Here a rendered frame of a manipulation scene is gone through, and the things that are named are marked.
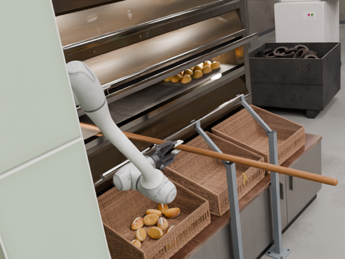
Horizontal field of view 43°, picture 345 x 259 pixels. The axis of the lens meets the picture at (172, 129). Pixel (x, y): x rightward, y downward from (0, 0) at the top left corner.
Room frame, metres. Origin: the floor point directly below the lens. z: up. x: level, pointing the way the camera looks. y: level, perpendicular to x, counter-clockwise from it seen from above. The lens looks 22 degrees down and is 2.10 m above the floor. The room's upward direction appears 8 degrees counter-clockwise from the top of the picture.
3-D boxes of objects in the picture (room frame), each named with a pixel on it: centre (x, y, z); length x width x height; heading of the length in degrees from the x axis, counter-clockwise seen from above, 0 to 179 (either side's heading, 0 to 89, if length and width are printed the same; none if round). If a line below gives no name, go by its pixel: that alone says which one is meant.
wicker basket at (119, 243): (2.19, 0.21, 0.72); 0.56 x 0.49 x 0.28; 136
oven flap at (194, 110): (2.79, -0.01, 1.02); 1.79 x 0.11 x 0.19; 136
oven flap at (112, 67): (2.79, -0.01, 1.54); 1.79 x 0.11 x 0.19; 136
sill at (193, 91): (2.81, 0.00, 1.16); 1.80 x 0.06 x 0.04; 136
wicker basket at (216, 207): (2.63, -0.22, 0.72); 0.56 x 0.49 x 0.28; 137
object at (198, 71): (3.52, -0.10, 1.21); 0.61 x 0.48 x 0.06; 46
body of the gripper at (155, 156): (1.90, 0.10, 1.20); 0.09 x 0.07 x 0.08; 137
